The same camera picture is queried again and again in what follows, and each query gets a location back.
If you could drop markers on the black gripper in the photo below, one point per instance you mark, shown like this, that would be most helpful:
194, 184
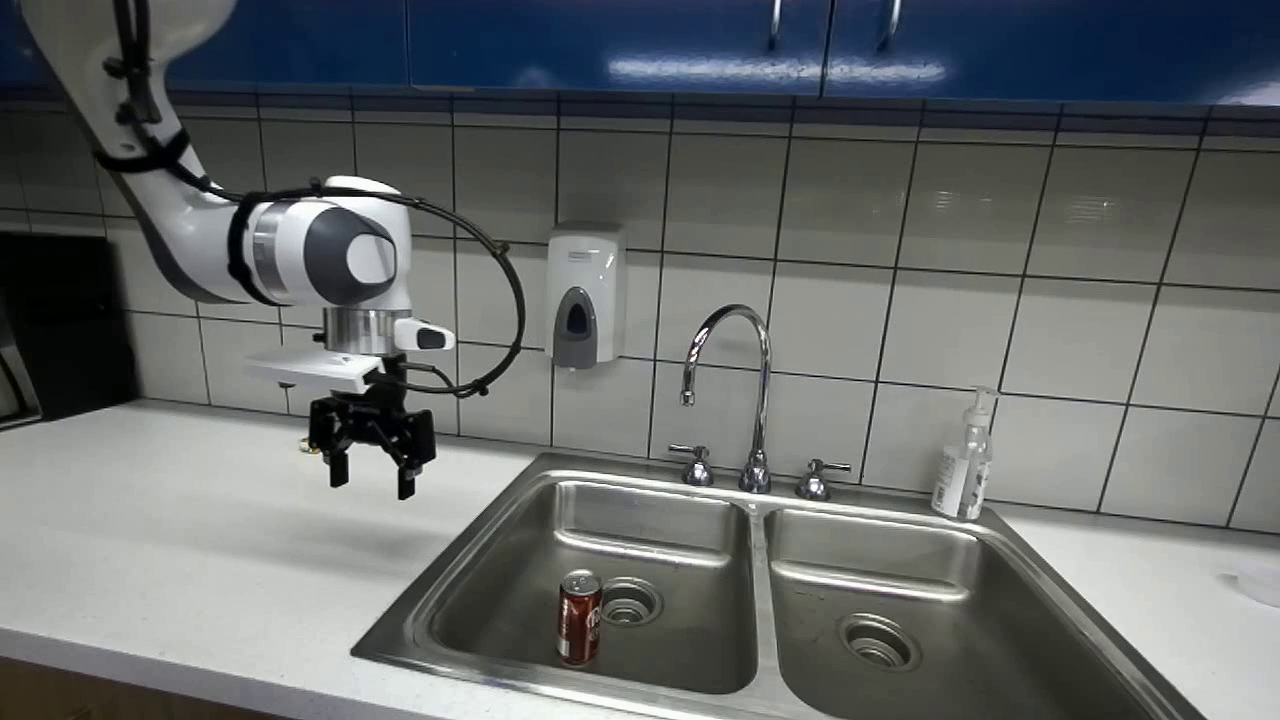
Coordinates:
382, 407

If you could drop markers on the red soda can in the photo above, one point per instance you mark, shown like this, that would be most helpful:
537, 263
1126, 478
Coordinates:
580, 627

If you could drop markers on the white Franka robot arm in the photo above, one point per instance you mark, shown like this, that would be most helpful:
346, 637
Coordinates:
185, 227

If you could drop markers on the round metal sink drain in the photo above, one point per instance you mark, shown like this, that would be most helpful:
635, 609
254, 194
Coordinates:
629, 602
880, 642

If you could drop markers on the stainless steel double sink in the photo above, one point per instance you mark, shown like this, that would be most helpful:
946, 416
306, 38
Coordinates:
666, 535

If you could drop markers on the black microwave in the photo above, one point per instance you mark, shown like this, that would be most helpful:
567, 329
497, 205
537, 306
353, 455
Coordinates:
64, 321

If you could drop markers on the chrome gooseneck faucet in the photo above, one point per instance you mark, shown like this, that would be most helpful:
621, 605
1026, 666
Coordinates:
762, 403

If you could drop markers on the clear soap bottle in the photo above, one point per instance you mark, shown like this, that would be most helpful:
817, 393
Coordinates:
961, 472

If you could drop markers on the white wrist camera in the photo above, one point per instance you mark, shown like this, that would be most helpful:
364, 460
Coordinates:
325, 369

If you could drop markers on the white wall soap dispenser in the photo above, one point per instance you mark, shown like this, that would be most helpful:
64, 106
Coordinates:
585, 266

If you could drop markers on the blue wall cabinet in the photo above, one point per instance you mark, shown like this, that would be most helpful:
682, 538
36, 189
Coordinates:
535, 42

